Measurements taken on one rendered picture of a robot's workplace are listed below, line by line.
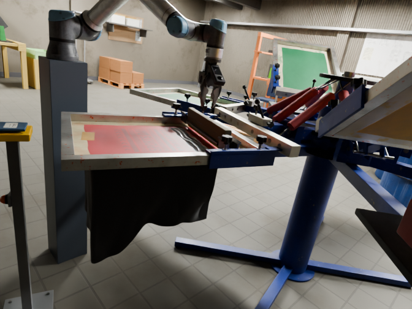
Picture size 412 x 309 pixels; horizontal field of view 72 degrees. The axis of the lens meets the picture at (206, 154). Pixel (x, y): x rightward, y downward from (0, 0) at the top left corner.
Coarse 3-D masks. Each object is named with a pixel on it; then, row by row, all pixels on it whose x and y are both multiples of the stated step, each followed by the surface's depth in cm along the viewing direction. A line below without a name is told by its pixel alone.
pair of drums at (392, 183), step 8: (400, 160) 325; (408, 160) 317; (376, 176) 412; (384, 176) 348; (392, 176) 334; (400, 176) 325; (384, 184) 345; (392, 184) 333; (400, 184) 325; (408, 184) 319; (392, 192) 333; (400, 192) 326; (408, 192) 320; (400, 200) 327; (408, 200) 322
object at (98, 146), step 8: (88, 144) 107; (96, 144) 108; (104, 144) 109; (112, 144) 110; (120, 144) 111; (184, 144) 123; (208, 144) 128; (96, 152) 100; (104, 152) 102; (112, 152) 103; (120, 152) 104; (128, 152) 105; (136, 152) 106; (144, 152) 107; (152, 152) 108; (160, 152) 110; (168, 152) 111; (176, 152) 112; (184, 152) 113
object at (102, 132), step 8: (88, 128) 124; (96, 128) 126; (104, 128) 128; (112, 128) 129; (120, 128) 131; (128, 128) 133; (136, 128) 135; (144, 128) 137; (152, 128) 139; (160, 128) 141; (168, 128) 143; (184, 128) 147; (96, 136) 116; (104, 136) 118; (112, 136) 119; (176, 136) 132; (200, 136) 138
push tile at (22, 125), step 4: (0, 124) 108; (4, 124) 109; (8, 124) 110; (12, 124) 110; (16, 124) 111; (20, 124) 112; (24, 124) 112; (0, 128) 105; (4, 128) 105; (8, 128) 106; (12, 128) 107; (16, 128) 107; (20, 128) 108; (24, 128) 108
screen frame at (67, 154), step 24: (72, 120) 131; (96, 120) 135; (120, 120) 140; (144, 120) 145; (168, 120) 151; (216, 120) 160; (72, 144) 95; (240, 144) 133; (72, 168) 85; (96, 168) 88; (120, 168) 91
